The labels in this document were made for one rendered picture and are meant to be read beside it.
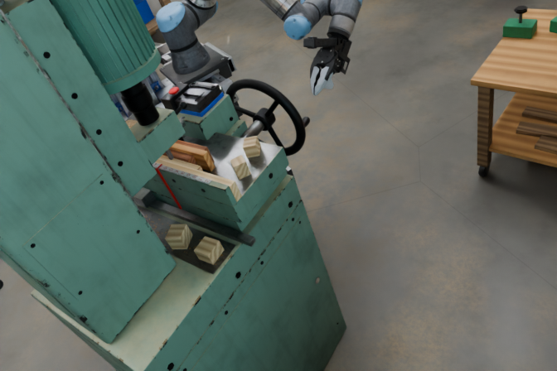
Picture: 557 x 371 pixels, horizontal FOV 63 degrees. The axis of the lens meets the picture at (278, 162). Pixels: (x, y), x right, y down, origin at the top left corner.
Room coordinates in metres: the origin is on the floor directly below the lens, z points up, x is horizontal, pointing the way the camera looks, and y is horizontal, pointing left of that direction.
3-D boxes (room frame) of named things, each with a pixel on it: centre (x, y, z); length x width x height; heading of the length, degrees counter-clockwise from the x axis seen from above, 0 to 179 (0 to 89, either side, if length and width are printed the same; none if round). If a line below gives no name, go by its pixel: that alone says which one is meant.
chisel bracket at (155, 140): (0.92, 0.26, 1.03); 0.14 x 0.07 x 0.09; 133
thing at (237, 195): (0.98, 0.31, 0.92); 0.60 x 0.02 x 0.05; 43
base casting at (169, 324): (0.85, 0.33, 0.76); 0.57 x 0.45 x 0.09; 133
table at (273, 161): (1.06, 0.22, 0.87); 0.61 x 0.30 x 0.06; 43
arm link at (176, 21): (1.71, 0.18, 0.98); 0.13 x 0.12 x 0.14; 136
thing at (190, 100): (1.13, 0.16, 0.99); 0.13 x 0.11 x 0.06; 43
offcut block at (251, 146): (0.90, 0.05, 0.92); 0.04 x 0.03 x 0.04; 163
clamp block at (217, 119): (1.12, 0.16, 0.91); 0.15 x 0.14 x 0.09; 43
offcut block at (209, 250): (0.72, 0.22, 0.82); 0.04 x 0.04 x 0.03; 46
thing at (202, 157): (0.98, 0.24, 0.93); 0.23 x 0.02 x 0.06; 43
